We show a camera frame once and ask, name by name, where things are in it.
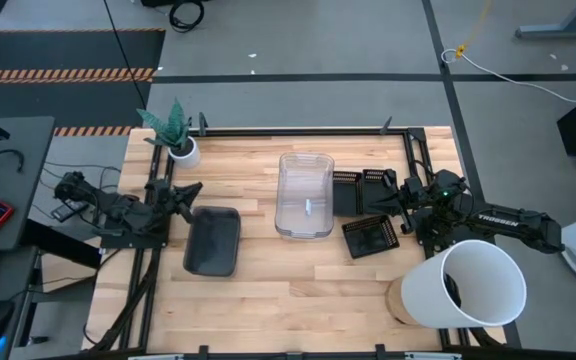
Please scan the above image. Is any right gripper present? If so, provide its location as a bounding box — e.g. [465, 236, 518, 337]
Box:
[366, 168, 432, 235]

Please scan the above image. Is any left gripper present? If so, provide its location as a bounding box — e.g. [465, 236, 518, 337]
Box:
[145, 178, 205, 225]

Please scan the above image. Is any black perforated plastic basket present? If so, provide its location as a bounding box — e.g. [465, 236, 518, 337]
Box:
[361, 168, 399, 217]
[341, 214, 401, 260]

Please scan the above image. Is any dark smoky plastic bin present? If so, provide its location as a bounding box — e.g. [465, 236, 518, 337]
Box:
[182, 205, 242, 278]

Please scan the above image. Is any clear plastic bin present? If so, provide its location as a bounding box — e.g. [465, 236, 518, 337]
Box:
[276, 153, 335, 237]
[274, 154, 335, 241]
[278, 152, 336, 232]

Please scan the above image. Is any white plant pot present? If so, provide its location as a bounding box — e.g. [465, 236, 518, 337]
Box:
[167, 135, 202, 170]

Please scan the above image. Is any black circuit board pair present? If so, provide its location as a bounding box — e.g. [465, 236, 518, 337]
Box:
[332, 170, 365, 218]

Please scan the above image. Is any green snake plant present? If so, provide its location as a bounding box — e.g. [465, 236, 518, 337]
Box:
[136, 97, 193, 151]

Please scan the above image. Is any white cylindrical lamp shade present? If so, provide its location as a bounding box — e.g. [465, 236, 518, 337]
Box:
[400, 238, 528, 330]

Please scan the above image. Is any round wooden lamp base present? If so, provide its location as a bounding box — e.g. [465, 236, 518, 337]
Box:
[385, 276, 422, 327]

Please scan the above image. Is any small black device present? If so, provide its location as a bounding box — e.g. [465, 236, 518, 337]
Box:
[50, 198, 89, 224]

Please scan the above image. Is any black hazard-striped floor mat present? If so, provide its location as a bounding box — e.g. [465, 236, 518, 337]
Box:
[0, 28, 167, 137]

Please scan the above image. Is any grey table leg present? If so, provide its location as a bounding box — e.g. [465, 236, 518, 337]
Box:
[513, 0, 576, 40]

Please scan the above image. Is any black aluminium table frame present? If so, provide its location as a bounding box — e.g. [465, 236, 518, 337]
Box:
[87, 112, 509, 360]

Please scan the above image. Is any long black floor cable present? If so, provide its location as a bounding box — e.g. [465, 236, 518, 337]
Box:
[102, 0, 148, 109]

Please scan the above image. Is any yellow cable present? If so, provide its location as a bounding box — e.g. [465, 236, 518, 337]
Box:
[455, 0, 494, 59]

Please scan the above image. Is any coiled black cable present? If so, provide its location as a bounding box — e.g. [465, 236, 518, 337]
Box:
[167, 0, 206, 34]

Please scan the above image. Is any white floor cable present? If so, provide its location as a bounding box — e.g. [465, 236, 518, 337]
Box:
[440, 47, 576, 105]

